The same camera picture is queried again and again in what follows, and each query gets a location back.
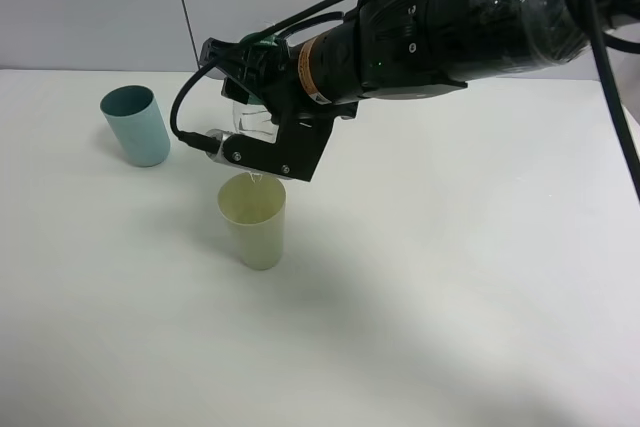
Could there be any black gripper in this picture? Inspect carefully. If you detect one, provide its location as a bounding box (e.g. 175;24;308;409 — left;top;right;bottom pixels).
198;36;310;122

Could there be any clear bottle green label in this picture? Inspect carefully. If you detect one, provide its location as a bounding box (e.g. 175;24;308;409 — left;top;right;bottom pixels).
206;35;279;163

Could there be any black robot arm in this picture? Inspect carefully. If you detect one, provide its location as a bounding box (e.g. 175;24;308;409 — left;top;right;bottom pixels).
200;0;639;125

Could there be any teal plastic cup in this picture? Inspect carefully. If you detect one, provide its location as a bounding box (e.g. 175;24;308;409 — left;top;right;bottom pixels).
100;85;171;167

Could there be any light green plastic cup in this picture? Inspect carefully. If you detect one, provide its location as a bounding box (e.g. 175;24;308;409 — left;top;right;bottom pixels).
217;173;287;271

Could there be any black camera cable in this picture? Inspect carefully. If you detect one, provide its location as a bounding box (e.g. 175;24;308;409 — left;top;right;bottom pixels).
169;0;481;154

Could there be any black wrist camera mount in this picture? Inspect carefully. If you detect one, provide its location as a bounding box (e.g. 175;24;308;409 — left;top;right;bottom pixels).
208;120;334;182

